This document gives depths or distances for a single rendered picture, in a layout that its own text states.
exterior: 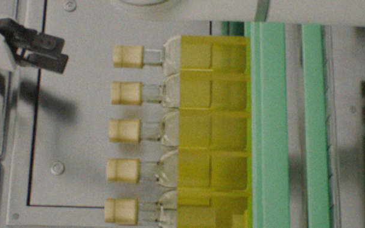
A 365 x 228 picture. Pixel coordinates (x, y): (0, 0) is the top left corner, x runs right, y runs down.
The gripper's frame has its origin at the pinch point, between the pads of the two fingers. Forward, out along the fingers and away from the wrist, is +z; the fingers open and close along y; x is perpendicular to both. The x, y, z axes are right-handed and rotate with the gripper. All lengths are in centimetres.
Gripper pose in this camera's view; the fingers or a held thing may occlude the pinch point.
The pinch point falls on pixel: (52, 53)
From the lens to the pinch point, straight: 116.4
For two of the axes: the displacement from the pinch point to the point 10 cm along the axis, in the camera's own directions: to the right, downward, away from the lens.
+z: 9.6, 2.7, -0.6
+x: 2.8, -9.0, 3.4
